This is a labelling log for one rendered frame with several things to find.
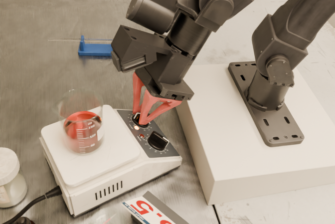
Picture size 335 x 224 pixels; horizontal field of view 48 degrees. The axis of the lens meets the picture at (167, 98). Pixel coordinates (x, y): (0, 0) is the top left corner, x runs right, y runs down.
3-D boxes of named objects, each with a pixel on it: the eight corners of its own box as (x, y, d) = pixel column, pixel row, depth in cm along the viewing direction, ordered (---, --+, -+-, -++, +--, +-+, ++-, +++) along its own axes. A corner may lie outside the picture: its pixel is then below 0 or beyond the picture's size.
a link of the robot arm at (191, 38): (158, 46, 55) (181, 5, 52) (155, 32, 60) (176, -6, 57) (197, 65, 57) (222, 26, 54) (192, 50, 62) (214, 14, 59)
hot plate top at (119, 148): (109, 106, 63) (108, 102, 63) (143, 156, 56) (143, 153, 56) (39, 131, 58) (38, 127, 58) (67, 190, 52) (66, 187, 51)
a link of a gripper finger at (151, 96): (131, 131, 60) (158, 86, 56) (114, 104, 65) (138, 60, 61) (162, 133, 65) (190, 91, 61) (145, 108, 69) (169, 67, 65)
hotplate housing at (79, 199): (145, 118, 72) (147, 89, 67) (182, 168, 65) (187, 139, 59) (32, 164, 63) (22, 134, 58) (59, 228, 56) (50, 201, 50)
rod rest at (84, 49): (122, 47, 88) (122, 35, 85) (122, 56, 85) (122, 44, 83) (80, 46, 87) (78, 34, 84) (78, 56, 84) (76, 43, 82)
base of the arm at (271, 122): (284, 115, 55) (324, 112, 57) (237, 33, 68) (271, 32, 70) (266, 147, 61) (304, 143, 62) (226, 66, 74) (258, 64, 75)
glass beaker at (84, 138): (101, 122, 60) (97, 84, 54) (110, 153, 56) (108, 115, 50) (57, 131, 58) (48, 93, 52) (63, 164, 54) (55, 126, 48)
